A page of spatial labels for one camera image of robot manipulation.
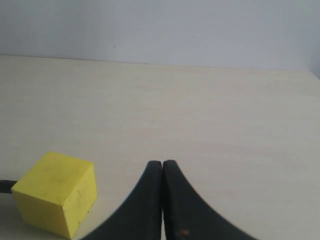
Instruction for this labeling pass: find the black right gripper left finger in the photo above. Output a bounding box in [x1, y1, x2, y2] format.
[84, 160, 162, 240]

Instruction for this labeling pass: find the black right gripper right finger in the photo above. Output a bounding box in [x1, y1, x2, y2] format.
[162, 160, 254, 240]

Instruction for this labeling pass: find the yellow foam cube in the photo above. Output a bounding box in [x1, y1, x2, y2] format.
[11, 152, 98, 240]

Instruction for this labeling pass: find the black and white marker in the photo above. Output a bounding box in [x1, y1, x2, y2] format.
[0, 180, 17, 194]

